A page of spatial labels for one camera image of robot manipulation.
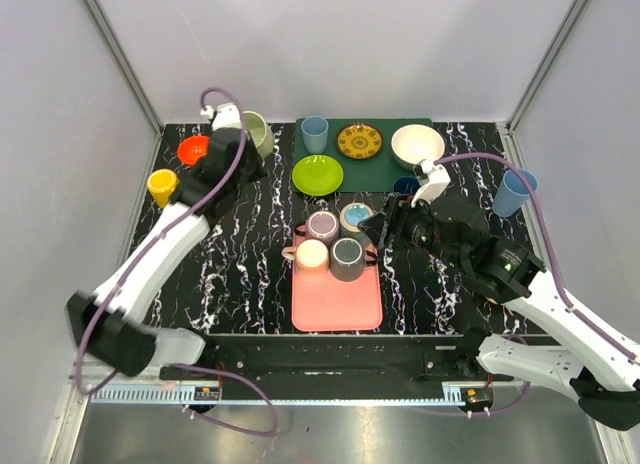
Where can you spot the lime green plate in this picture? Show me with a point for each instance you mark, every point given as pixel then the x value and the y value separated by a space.
pixel 317 175

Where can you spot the left aluminium frame post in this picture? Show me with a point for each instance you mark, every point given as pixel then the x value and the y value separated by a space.
pixel 101 22

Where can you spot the red bowl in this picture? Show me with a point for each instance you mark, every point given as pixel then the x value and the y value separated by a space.
pixel 192 149

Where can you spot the blue cup on mat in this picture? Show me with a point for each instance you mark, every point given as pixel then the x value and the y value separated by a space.
pixel 315 131

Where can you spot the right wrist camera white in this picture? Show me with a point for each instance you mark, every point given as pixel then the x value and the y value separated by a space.
pixel 433 179

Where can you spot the light green mug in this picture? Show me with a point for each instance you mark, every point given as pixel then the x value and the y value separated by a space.
pixel 260 135

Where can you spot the purple mug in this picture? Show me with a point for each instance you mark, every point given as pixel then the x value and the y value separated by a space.
pixel 323 226

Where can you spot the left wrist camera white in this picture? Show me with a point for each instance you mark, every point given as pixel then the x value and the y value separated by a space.
pixel 223 116

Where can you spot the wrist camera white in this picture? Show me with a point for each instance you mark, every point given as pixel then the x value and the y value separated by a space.
pixel 223 116
pixel 433 179

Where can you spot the blue cup at right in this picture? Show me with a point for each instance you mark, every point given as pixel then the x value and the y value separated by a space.
pixel 511 195

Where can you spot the pink tray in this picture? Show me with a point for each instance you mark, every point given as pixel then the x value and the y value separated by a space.
pixel 323 303

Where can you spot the white bowl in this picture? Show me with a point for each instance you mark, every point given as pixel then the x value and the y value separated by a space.
pixel 415 142

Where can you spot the aluminium frame post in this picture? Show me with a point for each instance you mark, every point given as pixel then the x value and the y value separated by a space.
pixel 561 37
pixel 101 22

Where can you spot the navy blue mug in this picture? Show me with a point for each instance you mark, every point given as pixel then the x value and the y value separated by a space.
pixel 406 185

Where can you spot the right aluminium frame post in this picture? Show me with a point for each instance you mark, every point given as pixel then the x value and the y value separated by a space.
pixel 561 37

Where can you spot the grey mug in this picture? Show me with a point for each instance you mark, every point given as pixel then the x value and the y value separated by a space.
pixel 349 259

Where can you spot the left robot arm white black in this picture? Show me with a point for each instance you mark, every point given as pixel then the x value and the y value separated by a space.
pixel 107 323

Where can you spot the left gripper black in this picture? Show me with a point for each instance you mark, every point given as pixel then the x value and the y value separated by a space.
pixel 248 160

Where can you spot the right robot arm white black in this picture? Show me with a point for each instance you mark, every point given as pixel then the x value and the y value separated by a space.
pixel 594 365

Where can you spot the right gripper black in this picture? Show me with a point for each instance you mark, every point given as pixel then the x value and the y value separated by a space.
pixel 399 214

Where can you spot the pink mug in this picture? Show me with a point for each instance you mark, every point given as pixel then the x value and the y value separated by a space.
pixel 308 257

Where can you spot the yellow patterned plate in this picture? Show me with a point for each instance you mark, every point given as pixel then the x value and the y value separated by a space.
pixel 359 141

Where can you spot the light blue mug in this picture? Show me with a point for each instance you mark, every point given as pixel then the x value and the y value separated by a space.
pixel 350 217

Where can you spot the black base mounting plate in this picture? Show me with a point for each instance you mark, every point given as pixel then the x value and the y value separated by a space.
pixel 424 357

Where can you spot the front aluminium rail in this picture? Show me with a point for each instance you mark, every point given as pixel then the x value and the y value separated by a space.
pixel 308 392

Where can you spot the dark green mat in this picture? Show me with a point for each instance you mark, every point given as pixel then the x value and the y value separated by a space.
pixel 376 174

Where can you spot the yellow mug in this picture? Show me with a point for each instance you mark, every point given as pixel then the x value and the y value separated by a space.
pixel 161 184

